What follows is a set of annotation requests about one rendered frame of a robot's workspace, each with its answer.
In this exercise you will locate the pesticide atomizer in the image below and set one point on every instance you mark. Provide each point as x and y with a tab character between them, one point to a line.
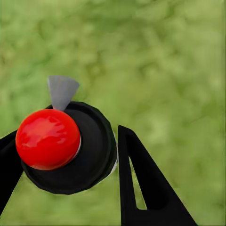
68	147

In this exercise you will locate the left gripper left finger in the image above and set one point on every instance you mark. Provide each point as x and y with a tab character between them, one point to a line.
11	168

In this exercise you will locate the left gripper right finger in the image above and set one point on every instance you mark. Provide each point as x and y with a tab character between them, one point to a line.
164	208

